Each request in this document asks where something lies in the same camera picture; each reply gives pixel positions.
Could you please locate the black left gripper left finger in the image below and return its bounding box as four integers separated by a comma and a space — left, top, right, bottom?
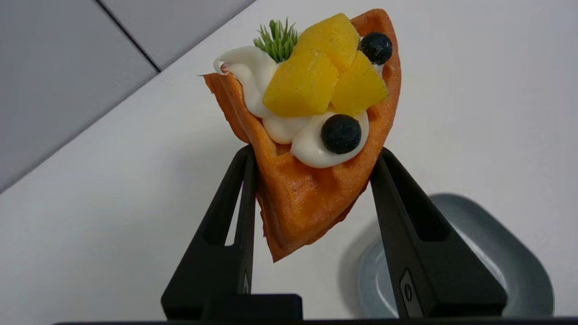
161, 145, 259, 320

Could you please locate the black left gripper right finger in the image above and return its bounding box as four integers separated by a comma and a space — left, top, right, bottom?
371, 148, 508, 319

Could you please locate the orange triangle waffle bread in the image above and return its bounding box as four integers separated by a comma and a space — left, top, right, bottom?
201, 8, 402, 263

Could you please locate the grey rounded rectangular plate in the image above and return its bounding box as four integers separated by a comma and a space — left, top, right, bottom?
359, 193, 555, 319

